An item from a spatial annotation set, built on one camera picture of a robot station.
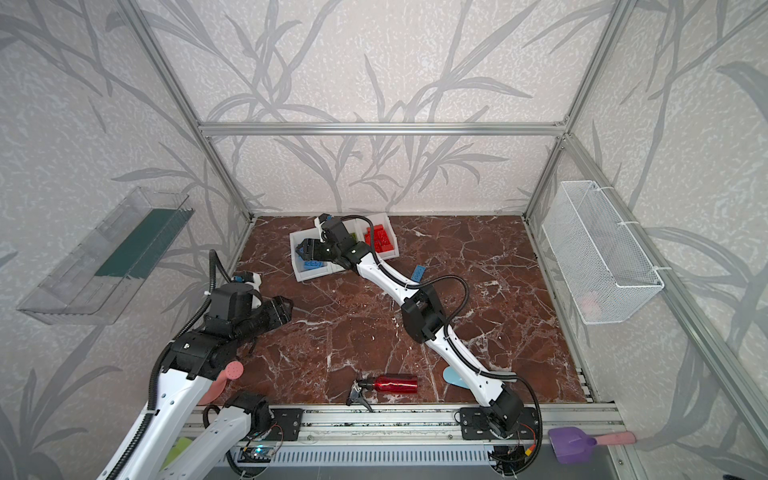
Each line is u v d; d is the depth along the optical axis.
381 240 1.12
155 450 0.41
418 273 1.02
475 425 0.74
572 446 0.70
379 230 1.12
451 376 0.82
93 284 0.64
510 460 0.72
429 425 0.75
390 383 0.76
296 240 1.05
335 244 0.79
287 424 0.73
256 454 0.71
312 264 1.04
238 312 0.55
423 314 0.67
